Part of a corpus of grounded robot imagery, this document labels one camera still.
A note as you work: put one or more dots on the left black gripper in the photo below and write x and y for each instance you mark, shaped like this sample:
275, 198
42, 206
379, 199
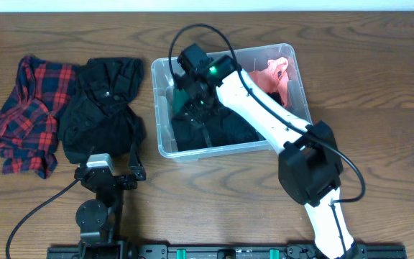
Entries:
136, 174

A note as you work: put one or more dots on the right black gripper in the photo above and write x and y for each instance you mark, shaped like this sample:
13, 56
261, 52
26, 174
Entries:
192, 102

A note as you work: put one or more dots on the dark green garment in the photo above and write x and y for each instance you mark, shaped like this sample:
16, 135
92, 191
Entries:
179, 98

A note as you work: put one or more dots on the clear plastic storage bin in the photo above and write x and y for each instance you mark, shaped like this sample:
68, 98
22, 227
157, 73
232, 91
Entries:
251, 59

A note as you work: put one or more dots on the black garment with band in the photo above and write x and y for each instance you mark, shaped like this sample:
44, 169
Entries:
193, 132

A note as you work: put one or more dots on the dark navy garment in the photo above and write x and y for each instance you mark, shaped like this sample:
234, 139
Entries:
236, 130

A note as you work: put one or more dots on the pink garment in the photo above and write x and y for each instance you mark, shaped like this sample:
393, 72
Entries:
274, 79

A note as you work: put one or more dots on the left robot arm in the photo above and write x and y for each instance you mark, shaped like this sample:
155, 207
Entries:
99, 218

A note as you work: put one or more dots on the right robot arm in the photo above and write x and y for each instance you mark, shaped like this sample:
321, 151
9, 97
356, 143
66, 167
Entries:
309, 162

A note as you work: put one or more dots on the red plaid flannel shirt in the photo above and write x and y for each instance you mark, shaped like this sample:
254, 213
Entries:
30, 117

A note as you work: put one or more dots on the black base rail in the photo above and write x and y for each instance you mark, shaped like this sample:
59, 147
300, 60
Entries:
186, 252

